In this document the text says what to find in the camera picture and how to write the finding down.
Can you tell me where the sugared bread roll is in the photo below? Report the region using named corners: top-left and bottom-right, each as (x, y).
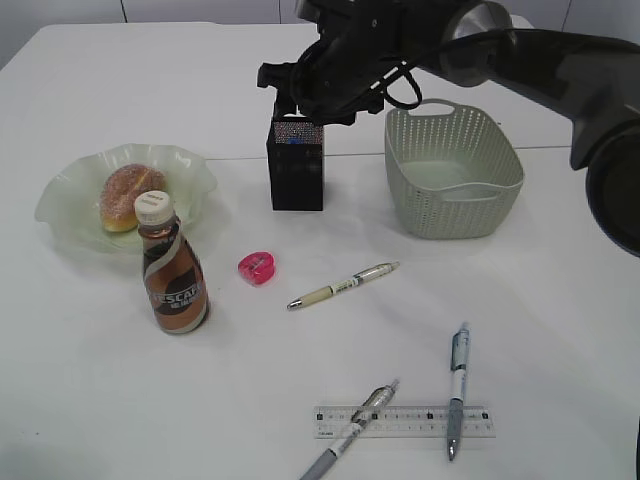
top-left (100, 163), bottom-right (166, 233)

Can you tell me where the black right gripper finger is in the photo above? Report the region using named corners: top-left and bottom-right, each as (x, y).
top-left (272, 97), bottom-right (298, 121)

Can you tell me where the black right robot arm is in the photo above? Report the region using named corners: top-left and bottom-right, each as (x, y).
top-left (257, 1), bottom-right (639, 254)

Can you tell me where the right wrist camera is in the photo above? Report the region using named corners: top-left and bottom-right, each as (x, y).
top-left (295, 0), bottom-right (385, 24)

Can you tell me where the brown Nescafe coffee bottle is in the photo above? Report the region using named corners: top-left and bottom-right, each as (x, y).
top-left (134, 190), bottom-right (210, 335)

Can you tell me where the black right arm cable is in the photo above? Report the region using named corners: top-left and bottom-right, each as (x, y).
top-left (287, 29), bottom-right (516, 116)

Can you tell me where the grey clear gel pen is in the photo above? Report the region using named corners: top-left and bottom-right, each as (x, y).
top-left (301, 378), bottom-right (400, 480)

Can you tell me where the translucent green wavy plate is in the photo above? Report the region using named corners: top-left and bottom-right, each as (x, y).
top-left (34, 143), bottom-right (217, 254)

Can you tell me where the beige retractable pen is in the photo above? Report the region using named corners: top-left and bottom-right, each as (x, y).
top-left (286, 262), bottom-right (400, 311)

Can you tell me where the black mesh pen holder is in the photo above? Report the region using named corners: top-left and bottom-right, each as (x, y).
top-left (266, 117), bottom-right (324, 212)

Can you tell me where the pale green plastic basket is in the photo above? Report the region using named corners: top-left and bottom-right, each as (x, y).
top-left (384, 99), bottom-right (524, 240)

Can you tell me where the pink pencil sharpener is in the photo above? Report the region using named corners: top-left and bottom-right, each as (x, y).
top-left (237, 251), bottom-right (276, 287)

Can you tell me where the blue white gel pen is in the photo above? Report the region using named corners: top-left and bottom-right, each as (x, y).
top-left (446, 323), bottom-right (470, 462)

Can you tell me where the clear plastic ruler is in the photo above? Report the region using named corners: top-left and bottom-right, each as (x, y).
top-left (312, 406), bottom-right (496, 439)

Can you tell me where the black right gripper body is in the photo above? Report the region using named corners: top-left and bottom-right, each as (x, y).
top-left (257, 1), bottom-right (415, 126)

